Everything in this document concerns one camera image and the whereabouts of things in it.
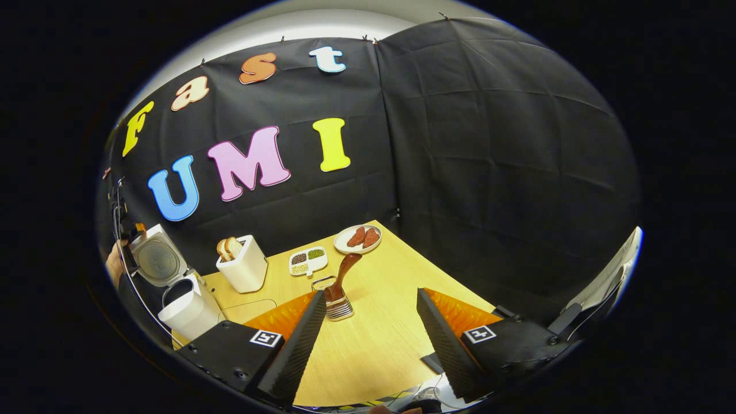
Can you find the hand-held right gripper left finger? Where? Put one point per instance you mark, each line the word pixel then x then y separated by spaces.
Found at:
pixel 293 351

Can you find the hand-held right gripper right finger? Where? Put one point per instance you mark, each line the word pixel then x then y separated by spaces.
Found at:
pixel 448 351

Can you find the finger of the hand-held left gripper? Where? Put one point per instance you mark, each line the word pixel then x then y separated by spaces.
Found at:
pixel 140 228

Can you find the brown wooden spoon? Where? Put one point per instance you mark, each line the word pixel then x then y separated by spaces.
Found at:
pixel 342 276

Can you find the white rice cooker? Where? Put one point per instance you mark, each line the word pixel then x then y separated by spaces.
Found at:
pixel 187 310

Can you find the toasted bread slice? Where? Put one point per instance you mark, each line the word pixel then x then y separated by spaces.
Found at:
pixel 223 250
pixel 234 247

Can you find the white divided grain dish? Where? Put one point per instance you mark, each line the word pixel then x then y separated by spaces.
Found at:
pixel 307 261

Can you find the white toaster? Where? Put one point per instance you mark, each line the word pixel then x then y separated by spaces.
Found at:
pixel 247 270

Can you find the white round plate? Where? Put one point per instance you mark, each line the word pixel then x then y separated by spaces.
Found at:
pixel 344 244

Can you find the red sausage slice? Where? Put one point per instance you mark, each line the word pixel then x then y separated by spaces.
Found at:
pixel 356 236
pixel 372 237

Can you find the white grey sheet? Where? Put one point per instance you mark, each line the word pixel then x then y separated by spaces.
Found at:
pixel 612 270

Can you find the black backdrop cloth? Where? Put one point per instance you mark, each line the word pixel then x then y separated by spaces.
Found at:
pixel 506 144

